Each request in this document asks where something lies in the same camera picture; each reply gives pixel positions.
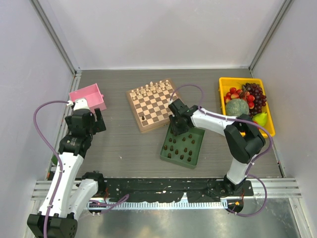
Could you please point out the green pear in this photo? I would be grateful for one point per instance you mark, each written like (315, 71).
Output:
(261, 118)

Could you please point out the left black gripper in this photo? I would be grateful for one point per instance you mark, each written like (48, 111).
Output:
(98, 125)

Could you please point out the pink plastic box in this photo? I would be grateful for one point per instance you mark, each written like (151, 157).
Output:
(92, 94)

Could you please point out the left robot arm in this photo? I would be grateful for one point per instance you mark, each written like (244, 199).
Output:
(59, 214)

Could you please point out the yellow fruit bin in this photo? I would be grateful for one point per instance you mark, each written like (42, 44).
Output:
(225, 83)

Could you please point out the green plastic tray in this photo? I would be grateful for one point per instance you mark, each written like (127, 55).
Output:
(187, 159)

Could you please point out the purple grape bunch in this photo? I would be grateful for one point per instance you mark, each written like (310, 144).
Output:
(260, 98)

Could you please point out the wooden chessboard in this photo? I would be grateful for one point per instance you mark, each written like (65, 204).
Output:
(156, 111)

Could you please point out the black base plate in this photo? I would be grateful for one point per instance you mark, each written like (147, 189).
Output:
(168, 190)

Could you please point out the aluminium frame rail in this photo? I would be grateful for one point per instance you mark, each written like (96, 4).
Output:
(264, 188)

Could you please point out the light chess pieces row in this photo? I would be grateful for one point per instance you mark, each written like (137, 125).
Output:
(161, 89)

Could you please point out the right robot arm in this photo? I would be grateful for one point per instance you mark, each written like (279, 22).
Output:
(242, 135)

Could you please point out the red cherries cluster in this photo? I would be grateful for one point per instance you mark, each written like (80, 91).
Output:
(246, 94)

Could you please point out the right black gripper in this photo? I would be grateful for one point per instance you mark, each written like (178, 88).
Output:
(176, 131)

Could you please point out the green melon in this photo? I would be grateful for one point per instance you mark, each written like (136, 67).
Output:
(236, 107)

